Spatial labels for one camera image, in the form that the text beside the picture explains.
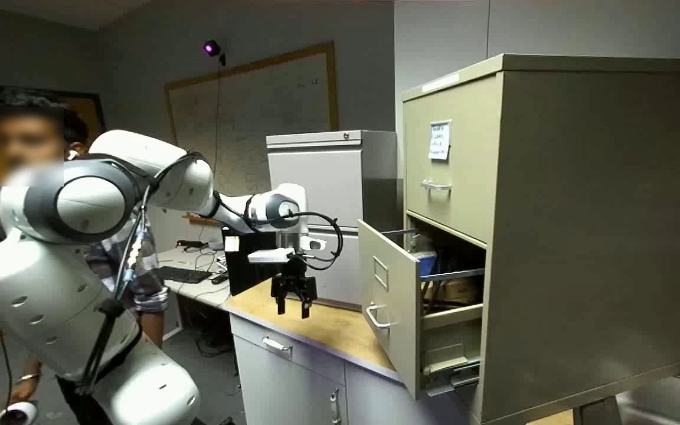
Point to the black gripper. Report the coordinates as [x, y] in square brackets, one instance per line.
[294, 282]

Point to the beige cabinet drawer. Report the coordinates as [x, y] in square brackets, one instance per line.
[387, 307]
[458, 167]

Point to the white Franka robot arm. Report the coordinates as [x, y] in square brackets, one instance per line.
[47, 292]

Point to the beige closed cabinet drawer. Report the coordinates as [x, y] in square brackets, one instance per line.
[458, 167]

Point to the white paper drawer label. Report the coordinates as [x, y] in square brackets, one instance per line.
[440, 141]

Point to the operator hand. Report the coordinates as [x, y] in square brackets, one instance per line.
[25, 385]

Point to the black computer tower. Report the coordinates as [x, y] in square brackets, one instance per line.
[242, 272]

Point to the grey cabinet with wooden top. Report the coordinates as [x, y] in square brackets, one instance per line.
[330, 363]

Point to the white side desk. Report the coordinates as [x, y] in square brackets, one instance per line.
[199, 292]

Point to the black keyboard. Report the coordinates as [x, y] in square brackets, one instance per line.
[183, 274]

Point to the small black desk device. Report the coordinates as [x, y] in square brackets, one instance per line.
[191, 245]

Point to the grey metal filing cabinet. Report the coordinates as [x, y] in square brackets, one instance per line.
[330, 178]

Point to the wood framed whiteboard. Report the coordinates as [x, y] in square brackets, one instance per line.
[269, 109]

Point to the webcam with purple light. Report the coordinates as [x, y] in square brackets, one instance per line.
[213, 47]

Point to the white handheld controller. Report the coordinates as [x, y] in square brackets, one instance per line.
[16, 415]

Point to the beige metal filing cabinet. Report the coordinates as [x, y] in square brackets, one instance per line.
[601, 236]

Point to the man with dark hair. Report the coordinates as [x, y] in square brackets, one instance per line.
[34, 130]

